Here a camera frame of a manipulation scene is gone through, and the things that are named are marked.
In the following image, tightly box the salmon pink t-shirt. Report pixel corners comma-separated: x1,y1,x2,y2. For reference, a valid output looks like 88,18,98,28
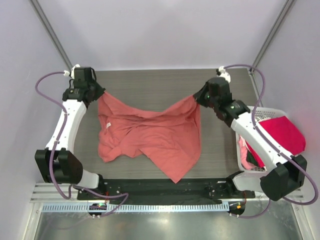
98,92,202,183

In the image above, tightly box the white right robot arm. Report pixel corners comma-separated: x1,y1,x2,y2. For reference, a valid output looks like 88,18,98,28
193,77,307,201

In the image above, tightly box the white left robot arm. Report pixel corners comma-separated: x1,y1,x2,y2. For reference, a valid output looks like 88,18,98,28
34,64,107,200

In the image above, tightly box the white perforated plastic basket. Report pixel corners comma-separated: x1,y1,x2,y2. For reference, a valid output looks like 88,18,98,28
234,107,294,173

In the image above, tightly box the light pink garment in basket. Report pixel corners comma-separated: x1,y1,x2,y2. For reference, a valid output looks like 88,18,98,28
238,136,259,170

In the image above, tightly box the magenta t-shirt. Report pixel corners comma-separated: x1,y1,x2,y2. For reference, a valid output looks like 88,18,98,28
240,115,306,169

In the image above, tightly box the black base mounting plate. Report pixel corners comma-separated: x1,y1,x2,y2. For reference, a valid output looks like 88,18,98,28
92,178,256,206

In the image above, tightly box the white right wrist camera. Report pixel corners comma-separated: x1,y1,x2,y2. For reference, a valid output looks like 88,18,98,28
216,66,231,83

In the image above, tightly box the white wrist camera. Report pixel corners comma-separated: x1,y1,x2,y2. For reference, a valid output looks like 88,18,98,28
216,66,231,83
63,64,81,79

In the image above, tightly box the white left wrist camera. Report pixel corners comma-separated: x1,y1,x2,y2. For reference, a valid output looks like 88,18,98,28
63,64,81,79

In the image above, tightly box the white slotted cable duct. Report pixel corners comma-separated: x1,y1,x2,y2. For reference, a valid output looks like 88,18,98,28
42,202,229,213

